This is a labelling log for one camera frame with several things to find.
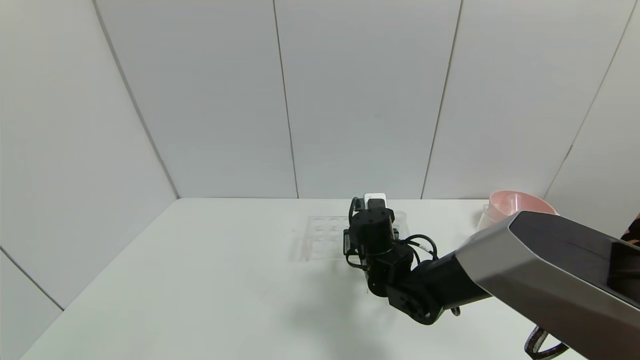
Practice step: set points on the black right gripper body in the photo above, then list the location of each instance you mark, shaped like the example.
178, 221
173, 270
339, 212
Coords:
346, 241

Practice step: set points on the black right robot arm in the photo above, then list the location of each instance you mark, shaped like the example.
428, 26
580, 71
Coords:
525, 265

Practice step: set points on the clear acrylic test tube rack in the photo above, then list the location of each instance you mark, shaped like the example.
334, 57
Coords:
322, 240

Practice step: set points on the clear plastic beaker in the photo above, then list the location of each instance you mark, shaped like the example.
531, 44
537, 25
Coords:
487, 217

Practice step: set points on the pink bowl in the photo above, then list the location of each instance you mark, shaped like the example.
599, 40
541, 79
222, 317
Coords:
535, 202

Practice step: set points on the black chair base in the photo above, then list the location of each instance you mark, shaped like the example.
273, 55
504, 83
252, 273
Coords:
632, 232

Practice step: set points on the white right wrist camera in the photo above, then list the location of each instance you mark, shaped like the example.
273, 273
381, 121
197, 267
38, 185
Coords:
375, 200

